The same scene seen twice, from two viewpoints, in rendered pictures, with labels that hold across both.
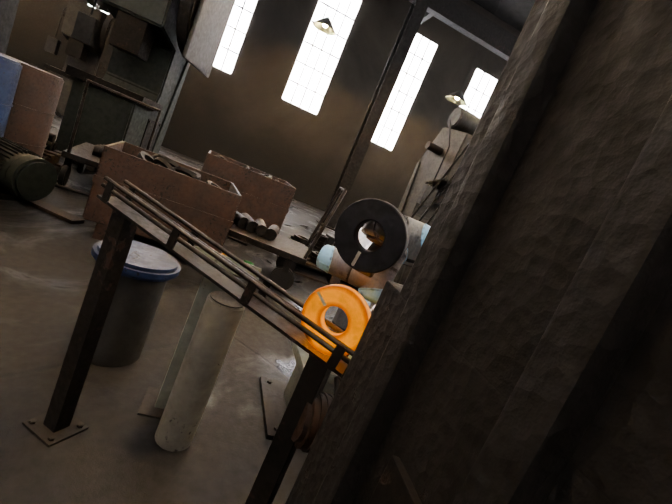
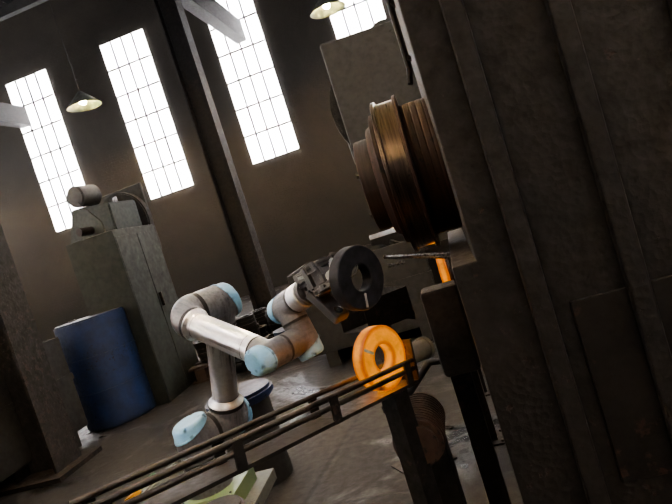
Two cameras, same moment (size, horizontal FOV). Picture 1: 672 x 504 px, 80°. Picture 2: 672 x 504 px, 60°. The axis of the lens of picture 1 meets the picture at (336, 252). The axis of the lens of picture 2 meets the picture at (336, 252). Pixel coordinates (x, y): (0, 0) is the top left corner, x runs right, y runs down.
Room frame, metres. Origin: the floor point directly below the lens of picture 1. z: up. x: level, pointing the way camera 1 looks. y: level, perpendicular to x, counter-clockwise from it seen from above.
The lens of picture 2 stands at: (0.21, 1.16, 1.06)
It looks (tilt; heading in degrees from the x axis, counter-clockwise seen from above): 3 degrees down; 299
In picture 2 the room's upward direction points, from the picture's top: 18 degrees counter-clockwise
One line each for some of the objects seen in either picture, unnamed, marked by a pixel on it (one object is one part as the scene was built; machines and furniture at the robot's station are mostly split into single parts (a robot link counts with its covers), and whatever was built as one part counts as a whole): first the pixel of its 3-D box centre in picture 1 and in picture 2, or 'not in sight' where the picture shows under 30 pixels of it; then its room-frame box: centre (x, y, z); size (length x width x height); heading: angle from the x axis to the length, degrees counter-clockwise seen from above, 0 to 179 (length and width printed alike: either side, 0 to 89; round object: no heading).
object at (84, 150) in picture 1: (116, 144); not in sight; (3.94, 2.41, 0.48); 1.18 x 0.65 x 0.96; 27
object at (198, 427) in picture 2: (353, 311); (195, 437); (1.63, -0.16, 0.52); 0.13 x 0.12 x 0.14; 74
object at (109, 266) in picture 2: not in sight; (140, 314); (4.29, -2.50, 0.75); 0.70 x 0.48 x 1.50; 107
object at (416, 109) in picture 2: not in sight; (430, 166); (0.75, -0.55, 1.11); 0.47 x 0.10 x 0.47; 107
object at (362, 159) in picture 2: not in sight; (373, 184); (0.92, -0.50, 1.11); 0.28 x 0.06 x 0.28; 107
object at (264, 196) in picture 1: (240, 197); not in sight; (4.80, 1.31, 0.38); 1.03 x 0.83 x 0.75; 110
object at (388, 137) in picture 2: not in sight; (404, 175); (0.83, -0.53, 1.11); 0.47 x 0.06 x 0.47; 107
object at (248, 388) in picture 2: not in sight; (252, 434); (2.02, -0.86, 0.22); 0.32 x 0.32 x 0.43
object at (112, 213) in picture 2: not in sight; (124, 262); (7.47, -5.40, 1.36); 1.37 x 1.16 x 2.71; 7
